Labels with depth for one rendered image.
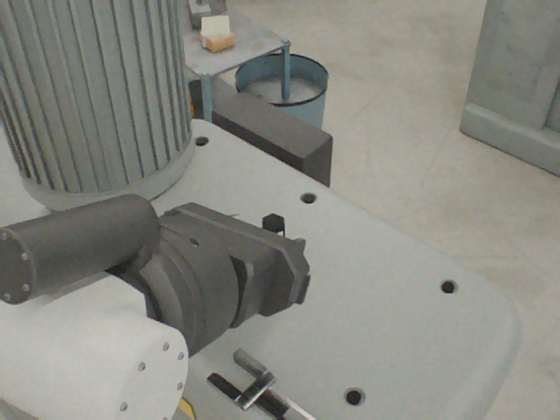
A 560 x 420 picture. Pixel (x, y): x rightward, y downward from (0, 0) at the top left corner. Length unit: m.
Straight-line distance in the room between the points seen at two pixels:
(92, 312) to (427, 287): 0.36
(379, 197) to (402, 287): 2.88
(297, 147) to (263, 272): 0.56
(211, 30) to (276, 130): 2.09
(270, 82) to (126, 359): 3.12
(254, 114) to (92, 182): 0.47
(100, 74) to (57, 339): 0.31
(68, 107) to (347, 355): 0.32
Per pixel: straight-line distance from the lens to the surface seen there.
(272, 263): 0.43
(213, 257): 0.38
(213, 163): 0.69
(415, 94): 4.28
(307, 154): 0.96
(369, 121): 3.97
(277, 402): 0.49
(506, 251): 3.33
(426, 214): 3.40
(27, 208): 0.89
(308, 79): 3.39
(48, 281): 0.28
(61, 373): 0.28
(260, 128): 1.01
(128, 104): 0.58
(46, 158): 0.62
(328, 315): 0.55
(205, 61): 2.94
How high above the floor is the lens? 2.33
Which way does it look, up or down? 45 degrees down
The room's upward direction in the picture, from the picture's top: straight up
